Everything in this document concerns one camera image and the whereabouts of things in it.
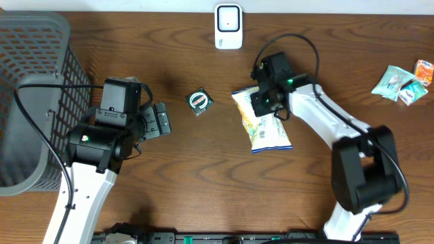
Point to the orange red snack packet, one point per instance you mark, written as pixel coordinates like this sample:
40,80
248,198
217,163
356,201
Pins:
423,72

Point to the teal white packet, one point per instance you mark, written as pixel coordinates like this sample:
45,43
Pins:
412,92

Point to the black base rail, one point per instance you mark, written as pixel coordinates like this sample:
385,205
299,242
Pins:
128,233

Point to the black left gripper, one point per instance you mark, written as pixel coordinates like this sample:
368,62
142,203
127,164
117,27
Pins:
154,116

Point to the white barcode scanner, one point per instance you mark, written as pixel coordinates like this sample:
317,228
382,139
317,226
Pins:
228,26

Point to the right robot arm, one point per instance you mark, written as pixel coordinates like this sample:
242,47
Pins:
365,169

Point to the dark green Zam-Buk box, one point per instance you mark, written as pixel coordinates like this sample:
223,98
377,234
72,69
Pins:
199,101

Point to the green snack packet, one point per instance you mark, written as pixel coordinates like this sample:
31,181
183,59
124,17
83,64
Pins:
391,82

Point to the large orange white snack bag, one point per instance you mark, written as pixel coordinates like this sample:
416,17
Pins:
265,132

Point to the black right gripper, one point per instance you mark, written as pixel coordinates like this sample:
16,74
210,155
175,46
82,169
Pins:
258,109

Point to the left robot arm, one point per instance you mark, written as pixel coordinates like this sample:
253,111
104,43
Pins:
94,154

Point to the black plastic mesh basket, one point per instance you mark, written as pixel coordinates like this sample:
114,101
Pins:
36,54

